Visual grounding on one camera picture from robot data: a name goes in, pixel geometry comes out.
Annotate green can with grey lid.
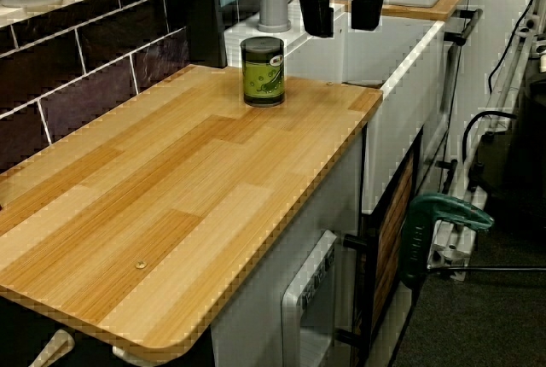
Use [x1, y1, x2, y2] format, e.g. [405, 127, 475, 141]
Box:
[240, 36, 288, 108]

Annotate white toy sink basin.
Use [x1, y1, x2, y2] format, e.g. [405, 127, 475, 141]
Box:
[224, 0, 447, 215]

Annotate wooden slat crate drawer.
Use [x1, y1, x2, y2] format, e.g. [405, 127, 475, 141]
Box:
[369, 152, 415, 335]

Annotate green clamp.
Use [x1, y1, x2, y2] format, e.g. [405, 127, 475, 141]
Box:
[398, 194, 497, 283]

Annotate wooden countertop board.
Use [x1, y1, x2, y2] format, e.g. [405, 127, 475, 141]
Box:
[0, 63, 384, 362]

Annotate white toy oven door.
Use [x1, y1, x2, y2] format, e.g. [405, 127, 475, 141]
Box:
[280, 230, 339, 367]

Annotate white cabinet knob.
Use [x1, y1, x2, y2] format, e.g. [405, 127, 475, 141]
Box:
[28, 328, 76, 367]

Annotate grey towel rail black mounts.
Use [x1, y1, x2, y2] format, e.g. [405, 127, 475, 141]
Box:
[437, 8, 485, 195]

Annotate black cable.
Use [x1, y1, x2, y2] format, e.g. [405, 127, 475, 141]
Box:
[462, 109, 518, 164]
[487, 0, 546, 96]

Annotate aluminium frame rail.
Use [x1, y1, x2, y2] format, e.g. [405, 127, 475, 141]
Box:
[426, 0, 546, 279]

